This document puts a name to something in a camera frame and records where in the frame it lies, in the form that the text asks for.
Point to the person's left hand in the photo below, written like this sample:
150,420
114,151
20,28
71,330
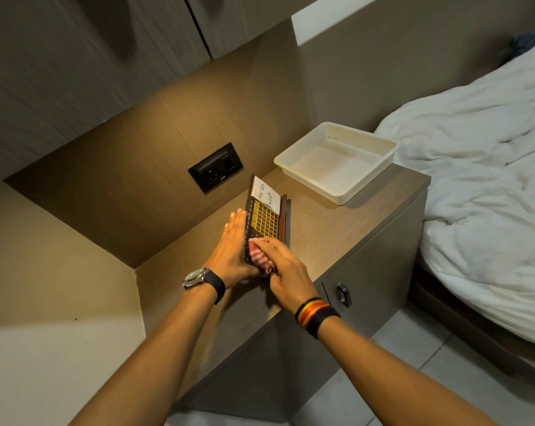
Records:
228,257

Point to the person's right hand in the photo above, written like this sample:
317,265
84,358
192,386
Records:
287,275

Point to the person's left fingers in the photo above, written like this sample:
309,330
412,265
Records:
235,226

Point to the person's right fingers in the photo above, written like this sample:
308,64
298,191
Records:
272,250

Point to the red white striped cloth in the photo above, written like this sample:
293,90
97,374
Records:
261,258

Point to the brown desk calendar stand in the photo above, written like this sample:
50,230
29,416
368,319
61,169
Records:
265,215

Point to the person's right forearm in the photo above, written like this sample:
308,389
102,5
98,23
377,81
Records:
382,372

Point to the person's left forearm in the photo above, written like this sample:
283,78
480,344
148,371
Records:
156,359

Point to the white paper note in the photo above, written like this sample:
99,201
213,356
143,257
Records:
265,193

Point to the grey bedside cabinet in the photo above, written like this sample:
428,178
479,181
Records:
320,270

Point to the black red yellow wristbands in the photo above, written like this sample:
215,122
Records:
316,312

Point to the white plastic tray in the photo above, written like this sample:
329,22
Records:
336,161

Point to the grey overhead cabinet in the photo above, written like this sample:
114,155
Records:
116,48

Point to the white rumpled bed sheet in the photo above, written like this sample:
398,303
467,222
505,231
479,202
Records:
484,181

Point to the dark blue cloth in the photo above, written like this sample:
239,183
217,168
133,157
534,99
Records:
530,42

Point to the black wall socket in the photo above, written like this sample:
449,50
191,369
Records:
216,167

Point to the dark wooden bed frame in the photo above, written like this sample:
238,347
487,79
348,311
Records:
480,323

